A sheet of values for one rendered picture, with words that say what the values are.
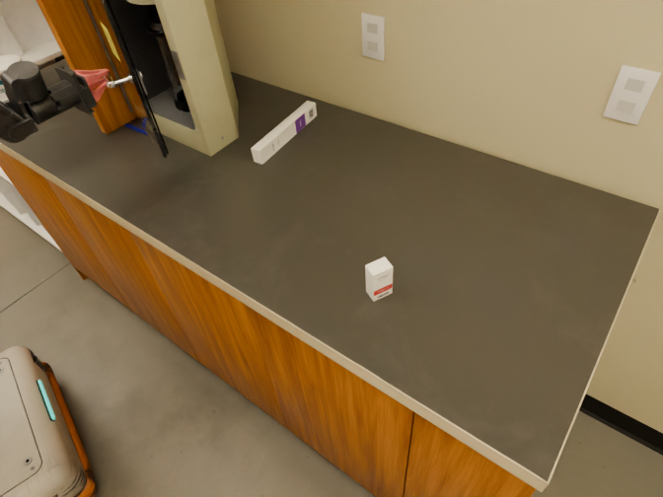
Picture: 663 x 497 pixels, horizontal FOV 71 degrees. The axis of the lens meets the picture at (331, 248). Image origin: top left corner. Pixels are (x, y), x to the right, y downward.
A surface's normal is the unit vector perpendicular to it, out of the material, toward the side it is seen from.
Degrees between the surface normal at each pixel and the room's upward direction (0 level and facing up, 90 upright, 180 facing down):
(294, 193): 0
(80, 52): 90
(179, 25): 90
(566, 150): 90
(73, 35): 90
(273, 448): 0
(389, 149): 0
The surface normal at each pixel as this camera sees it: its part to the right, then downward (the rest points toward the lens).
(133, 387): -0.07, -0.69
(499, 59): -0.60, 0.61
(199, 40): 0.80, 0.40
